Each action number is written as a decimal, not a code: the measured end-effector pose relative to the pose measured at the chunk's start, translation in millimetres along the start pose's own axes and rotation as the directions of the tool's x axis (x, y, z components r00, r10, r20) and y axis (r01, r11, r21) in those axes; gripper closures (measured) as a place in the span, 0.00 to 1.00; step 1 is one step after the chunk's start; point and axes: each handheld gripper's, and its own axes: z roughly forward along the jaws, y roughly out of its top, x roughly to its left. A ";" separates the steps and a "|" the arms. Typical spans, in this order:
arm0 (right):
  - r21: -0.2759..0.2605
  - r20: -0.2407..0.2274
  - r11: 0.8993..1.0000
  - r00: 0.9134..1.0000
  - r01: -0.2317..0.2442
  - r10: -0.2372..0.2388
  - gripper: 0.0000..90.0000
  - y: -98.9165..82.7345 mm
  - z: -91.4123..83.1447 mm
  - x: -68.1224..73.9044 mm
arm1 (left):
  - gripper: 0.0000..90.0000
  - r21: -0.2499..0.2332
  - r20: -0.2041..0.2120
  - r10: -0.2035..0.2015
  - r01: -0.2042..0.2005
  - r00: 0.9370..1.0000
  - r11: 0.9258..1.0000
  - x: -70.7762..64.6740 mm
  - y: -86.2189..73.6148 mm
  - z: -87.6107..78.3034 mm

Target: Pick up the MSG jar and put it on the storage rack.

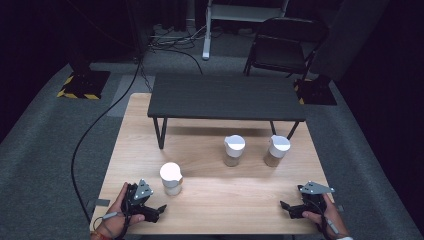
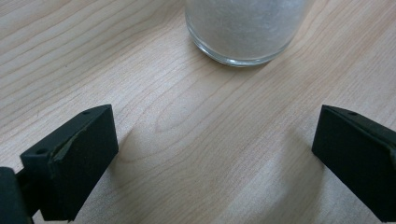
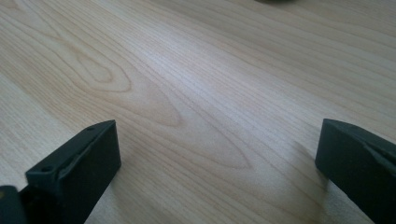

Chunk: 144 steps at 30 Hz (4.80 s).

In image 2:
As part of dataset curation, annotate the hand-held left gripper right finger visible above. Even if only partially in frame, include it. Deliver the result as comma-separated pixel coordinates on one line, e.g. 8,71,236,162
311,105,396,223

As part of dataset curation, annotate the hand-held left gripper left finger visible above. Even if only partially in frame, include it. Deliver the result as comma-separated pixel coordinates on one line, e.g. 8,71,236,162
20,104,120,222

